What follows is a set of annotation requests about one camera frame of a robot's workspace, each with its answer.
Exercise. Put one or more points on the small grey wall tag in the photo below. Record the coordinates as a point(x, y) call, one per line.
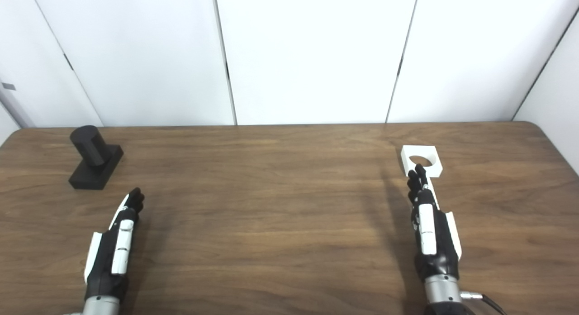
point(8, 86)

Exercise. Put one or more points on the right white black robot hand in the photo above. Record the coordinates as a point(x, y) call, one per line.
point(439, 256)

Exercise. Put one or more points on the grey wall post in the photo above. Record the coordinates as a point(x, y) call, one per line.
point(13, 104)

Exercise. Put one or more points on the white square piece with hole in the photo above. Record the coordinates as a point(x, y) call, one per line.
point(434, 153)

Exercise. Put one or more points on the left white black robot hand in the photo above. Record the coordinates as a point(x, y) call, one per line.
point(105, 256)

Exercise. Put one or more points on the black peg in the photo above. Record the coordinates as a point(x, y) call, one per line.
point(92, 172)

